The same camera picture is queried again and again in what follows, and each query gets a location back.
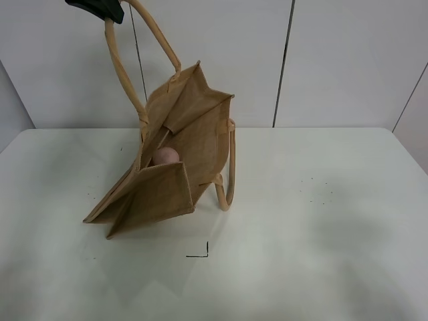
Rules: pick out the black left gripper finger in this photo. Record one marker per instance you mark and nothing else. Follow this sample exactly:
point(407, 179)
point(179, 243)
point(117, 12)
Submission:
point(101, 8)

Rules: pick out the pink peach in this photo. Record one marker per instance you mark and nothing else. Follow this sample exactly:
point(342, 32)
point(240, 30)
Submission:
point(165, 155)

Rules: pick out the brown linen tote bag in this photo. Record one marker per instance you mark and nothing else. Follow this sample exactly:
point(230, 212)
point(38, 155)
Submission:
point(186, 115)

